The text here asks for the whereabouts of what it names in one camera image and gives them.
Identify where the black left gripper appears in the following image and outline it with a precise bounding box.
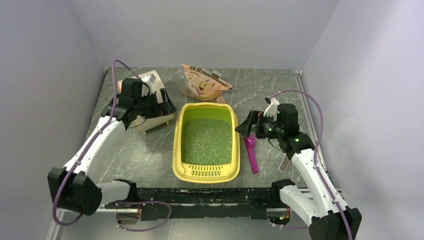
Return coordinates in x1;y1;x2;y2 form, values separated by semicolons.
134;87;177;119

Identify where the round cream drawer cabinet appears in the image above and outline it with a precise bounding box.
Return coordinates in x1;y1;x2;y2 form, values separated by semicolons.
114;70;176;135

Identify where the magenta plastic scoop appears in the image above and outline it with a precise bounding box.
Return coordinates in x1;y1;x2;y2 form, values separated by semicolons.
243;134;259;174

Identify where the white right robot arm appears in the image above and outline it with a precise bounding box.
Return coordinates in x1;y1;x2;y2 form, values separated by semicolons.
235;103;362;240

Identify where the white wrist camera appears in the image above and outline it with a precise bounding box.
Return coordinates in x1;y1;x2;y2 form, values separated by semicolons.
141;74;157;87
263;97;280;118

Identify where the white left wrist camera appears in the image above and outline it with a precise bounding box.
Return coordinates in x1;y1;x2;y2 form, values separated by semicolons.
141;74;157;87

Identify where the grey oval nail file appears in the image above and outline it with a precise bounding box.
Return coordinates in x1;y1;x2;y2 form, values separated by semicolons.
278;155;290;173

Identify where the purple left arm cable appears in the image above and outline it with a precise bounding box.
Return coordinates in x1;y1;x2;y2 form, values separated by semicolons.
52;59;172;232

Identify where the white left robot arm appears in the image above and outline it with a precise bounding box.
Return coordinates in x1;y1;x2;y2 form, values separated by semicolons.
47;73;176;216

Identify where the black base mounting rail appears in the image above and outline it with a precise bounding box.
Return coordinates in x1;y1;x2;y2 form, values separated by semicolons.
105;187;291;225

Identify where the orange cat litter bag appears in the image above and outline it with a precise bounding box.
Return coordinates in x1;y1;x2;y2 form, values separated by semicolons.
180;64;233;104

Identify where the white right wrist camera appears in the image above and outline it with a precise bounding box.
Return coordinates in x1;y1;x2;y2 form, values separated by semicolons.
263;97;280;118

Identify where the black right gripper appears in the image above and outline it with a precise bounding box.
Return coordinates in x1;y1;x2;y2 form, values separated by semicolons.
235;109;284;139

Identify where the yellow litter box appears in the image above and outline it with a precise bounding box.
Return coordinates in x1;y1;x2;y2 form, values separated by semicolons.
172;102;241;184

